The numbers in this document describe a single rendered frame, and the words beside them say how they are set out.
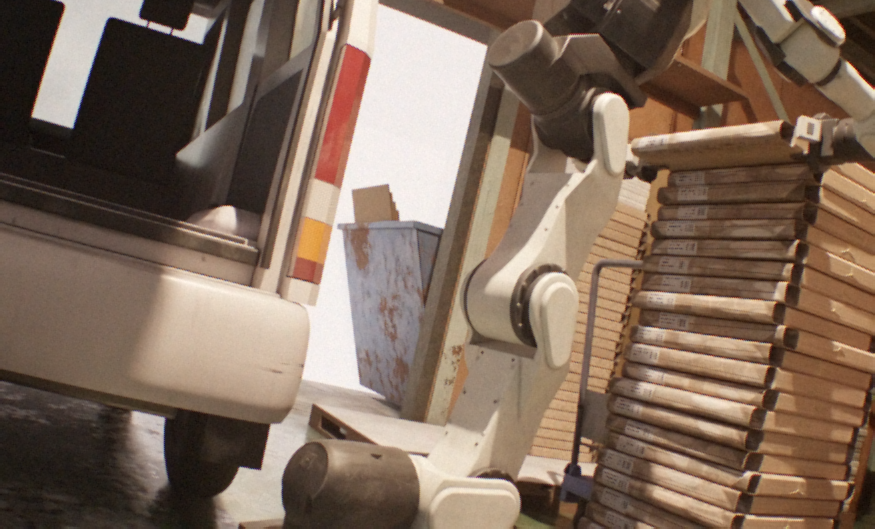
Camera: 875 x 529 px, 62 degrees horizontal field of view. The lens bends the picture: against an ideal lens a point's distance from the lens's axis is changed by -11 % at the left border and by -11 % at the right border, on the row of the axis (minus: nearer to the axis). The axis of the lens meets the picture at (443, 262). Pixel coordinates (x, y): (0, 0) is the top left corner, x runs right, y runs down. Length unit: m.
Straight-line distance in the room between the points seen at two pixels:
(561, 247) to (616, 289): 2.33
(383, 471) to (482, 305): 0.34
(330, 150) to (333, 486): 0.75
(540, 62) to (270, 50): 1.29
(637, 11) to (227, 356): 0.98
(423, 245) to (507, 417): 3.02
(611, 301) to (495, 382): 2.38
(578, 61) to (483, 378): 0.56
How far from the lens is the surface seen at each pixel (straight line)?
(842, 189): 1.80
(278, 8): 2.56
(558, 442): 3.65
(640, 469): 1.89
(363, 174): 5.70
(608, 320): 3.71
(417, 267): 4.35
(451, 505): 1.26
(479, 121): 4.06
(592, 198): 1.42
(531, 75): 1.36
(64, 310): 1.48
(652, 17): 1.53
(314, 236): 1.63
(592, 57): 1.44
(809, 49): 1.45
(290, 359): 1.58
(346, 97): 1.70
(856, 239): 1.87
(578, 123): 1.42
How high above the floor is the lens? 0.56
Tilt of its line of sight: 5 degrees up
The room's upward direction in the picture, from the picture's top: 13 degrees clockwise
